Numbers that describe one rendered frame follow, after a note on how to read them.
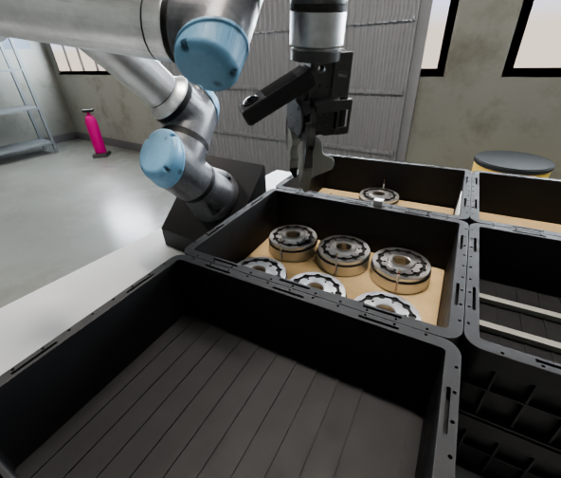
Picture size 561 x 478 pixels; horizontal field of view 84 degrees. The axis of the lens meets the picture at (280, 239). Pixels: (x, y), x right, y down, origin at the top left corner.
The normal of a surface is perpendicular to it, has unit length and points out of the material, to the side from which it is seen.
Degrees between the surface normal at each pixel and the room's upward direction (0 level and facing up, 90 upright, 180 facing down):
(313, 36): 97
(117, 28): 107
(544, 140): 90
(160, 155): 50
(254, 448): 0
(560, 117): 90
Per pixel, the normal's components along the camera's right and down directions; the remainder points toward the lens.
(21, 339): -0.04, -0.86
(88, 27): -0.20, 0.74
